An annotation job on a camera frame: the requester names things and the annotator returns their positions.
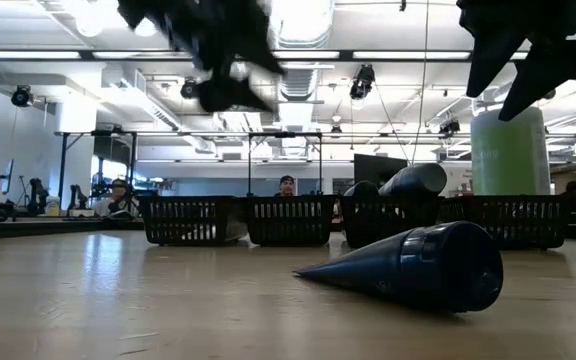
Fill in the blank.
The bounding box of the black monitor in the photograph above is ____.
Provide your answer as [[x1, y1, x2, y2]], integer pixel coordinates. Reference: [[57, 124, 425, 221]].
[[352, 153, 410, 190]]

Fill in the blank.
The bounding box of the black ceiling camera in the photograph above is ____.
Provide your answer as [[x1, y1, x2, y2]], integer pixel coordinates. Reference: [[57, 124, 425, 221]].
[[9, 84, 35, 109], [437, 117, 463, 137], [179, 78, 200, 101], [348, 64, 377, 102]]

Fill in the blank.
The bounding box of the green wipes canister white lid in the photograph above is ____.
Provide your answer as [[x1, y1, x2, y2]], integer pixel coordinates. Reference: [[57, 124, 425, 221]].
[[469, 105, 552, 198]]

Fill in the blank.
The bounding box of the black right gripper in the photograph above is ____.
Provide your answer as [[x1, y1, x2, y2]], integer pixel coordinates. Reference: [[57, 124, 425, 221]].
[[456, 0, 576, 122]]

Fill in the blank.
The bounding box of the person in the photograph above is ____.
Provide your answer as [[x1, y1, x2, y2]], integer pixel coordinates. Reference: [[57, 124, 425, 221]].
[[91, 178, 135, 220], [273, 174, 298, 198], [559, 180, 576, 215]]

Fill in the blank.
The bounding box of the black metal stand frame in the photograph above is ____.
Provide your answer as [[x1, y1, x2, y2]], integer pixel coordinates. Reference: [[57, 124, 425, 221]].
[[246, 130, 325, 198], [53, 128, 140, 214]]

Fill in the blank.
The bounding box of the dark blue travel tube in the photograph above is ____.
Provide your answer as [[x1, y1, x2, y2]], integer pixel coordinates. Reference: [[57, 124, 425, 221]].
[[293, 220, 505, 314]]

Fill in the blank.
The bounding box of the black plastic slotted basket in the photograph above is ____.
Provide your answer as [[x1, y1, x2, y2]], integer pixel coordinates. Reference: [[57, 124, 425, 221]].
[[244, 194, 338, 248], [339, 194, 445, 250], [139, 195, 248, 247], [440, 194, 573, 252]]

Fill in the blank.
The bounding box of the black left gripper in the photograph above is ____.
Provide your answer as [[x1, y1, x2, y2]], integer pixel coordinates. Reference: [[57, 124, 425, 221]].
[[117, 0, 287, 114]]

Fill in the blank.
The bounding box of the black aluminium table frame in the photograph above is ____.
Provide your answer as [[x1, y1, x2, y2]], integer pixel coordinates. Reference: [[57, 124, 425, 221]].
[[0, 216, 576, 242]]

